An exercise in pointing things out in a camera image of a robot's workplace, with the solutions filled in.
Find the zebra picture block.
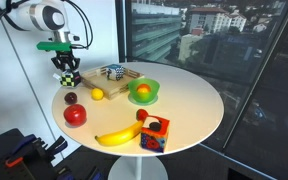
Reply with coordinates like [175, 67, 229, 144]
[59, 69, 83, 89]

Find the red cube with holes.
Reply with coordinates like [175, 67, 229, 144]
[139, 114, 171, 154]

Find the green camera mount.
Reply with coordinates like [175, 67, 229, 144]
[35, 41, 73, 53]

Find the yellow banana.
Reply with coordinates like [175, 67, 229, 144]
[94, 119, 145, 148]

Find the orange fruit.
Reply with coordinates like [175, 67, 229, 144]
[136, 83, 152, 95]

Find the dark purple plum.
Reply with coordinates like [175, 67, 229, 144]
[63, 91, 79, 105]

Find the wooden tray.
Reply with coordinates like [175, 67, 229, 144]
[80, 65, 145, 101]

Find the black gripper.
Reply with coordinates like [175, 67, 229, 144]
[50, 50, 82, 76]

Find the red apple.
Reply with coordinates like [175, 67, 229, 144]
[63, 103, 88, 127]

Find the yellow lemon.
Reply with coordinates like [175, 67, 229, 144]
[90, 87, 105, 102]

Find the blue picture block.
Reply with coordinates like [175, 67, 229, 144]
[105, 63, 127, 82]

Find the blue black clamp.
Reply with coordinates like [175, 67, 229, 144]
[45, 135, 69, 158]

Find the green plastic bowl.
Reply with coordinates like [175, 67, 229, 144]
[127, 77, 161, 105]

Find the blue orange clamp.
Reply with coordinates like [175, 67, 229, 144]
[4, 133, 48, 168]

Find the white table pedestal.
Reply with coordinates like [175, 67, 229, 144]
[107, 155, 169, 180]

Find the red strawberry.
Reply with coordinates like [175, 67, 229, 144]
[135, 108, 150, 123]

